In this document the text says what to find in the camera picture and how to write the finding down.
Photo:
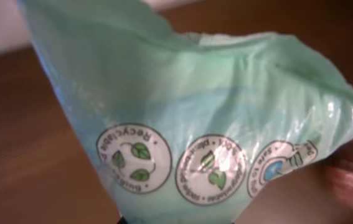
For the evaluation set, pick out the teal snack packet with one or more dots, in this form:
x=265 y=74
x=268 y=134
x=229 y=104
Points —
x=186 y=128

